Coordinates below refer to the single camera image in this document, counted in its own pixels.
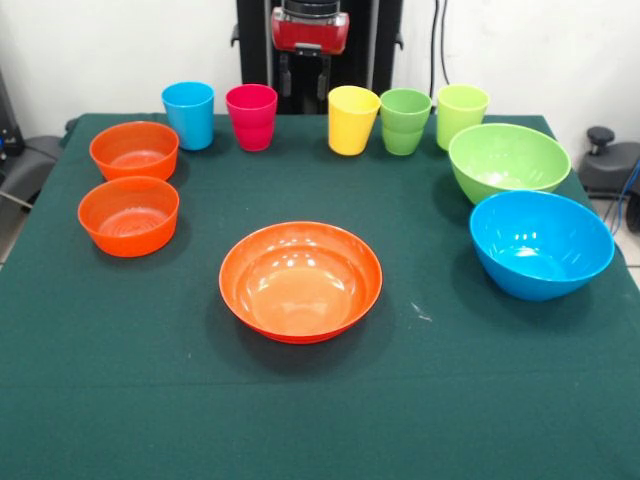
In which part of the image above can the black equipment box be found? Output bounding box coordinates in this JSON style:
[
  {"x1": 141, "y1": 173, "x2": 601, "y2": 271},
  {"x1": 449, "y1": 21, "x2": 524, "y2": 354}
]
[{"x1": 0, "y1": 69, "x2": 26, "y2": 161}]

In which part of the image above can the pink cup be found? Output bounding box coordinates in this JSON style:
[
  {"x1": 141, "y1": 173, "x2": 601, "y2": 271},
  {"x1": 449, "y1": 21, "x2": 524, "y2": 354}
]
[{"x1": 225, "y1": 84, "x2": 279, "y2": 153}]

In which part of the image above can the grey stand base with knob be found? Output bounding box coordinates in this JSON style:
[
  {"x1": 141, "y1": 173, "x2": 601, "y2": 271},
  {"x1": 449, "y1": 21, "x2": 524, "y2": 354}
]
[{"x1": 579, "y1": 125, "x2": 640, "y2": 201}]

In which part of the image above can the blue cup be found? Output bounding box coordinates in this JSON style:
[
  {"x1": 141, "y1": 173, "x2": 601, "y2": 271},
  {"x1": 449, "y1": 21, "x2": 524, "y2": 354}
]
[{"x1": 160, "y1": 81, "x2": 216, "y2": 152}]

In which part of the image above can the blue cable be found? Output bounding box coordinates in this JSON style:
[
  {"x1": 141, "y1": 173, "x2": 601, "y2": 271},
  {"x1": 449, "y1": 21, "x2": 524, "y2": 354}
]
[{"x1": 615, "y1": 159, "x2": 640, "y2": 236}]

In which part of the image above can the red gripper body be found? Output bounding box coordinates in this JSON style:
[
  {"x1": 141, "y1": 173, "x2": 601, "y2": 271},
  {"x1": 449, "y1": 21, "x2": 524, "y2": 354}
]
[{"x1": 271, "y1": 7, "x2": 351, "y2": 57}]

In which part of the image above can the blue bowl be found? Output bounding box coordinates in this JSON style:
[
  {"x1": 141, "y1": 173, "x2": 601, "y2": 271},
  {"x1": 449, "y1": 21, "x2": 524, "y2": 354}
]
[{"x1": 468, "y1": 189, "x2": 616, "y2": 302}]

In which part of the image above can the large orange bowl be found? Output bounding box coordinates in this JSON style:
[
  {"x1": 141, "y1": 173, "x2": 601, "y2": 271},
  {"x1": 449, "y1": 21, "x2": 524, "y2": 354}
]
[{"x1": 218, "y1": 221, "x2": 384, "y2": 345}]

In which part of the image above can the small orange bowl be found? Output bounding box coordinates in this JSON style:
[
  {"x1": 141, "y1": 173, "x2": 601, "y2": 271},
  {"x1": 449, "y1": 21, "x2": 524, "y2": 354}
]
[
  {"x1": 89, "y1": 121, "x2": 180, "y2": 182},
  {"x1": 77, "y1": 175, "x2": 181, "y2": 259}
]

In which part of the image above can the lime green cup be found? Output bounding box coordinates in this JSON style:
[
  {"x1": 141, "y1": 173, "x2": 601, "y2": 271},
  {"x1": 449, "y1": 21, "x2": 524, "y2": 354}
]
[{"x1": 436, "y1": 83, "x2": 490, "y2": 152}]

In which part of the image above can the yellow cup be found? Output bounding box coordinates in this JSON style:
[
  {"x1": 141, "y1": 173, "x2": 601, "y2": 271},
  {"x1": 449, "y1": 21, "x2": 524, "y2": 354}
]
[{"x1": 327, "y1": 85, "x2": 383, "y2": 157}]

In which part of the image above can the dark green tablecloth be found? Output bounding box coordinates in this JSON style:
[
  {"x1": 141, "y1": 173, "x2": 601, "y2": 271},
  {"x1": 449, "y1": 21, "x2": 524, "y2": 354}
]
[{"x1": 0, "y1": 113, "x2": 640, "y2": 480}]

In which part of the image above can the black hanging cable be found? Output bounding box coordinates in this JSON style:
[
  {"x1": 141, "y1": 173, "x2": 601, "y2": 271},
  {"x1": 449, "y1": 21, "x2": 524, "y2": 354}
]
[{"x1": 429, "y1": 0, "x2": 454, "y2": 86}]

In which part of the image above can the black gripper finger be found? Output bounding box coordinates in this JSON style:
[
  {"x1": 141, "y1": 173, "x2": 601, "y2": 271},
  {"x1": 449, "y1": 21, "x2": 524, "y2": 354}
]
[
  {"x1": 278, "y1": 53, "x2": 294, "y2": 99},
  {"x1": 315, "y1": 54, "x2": 332, "y2": 101}
]

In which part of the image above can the lime green bowl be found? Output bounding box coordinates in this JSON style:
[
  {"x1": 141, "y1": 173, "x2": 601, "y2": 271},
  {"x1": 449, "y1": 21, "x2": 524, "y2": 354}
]
[{"x1": 447, "y1": 122, "x2": 572, "y2": 206}]

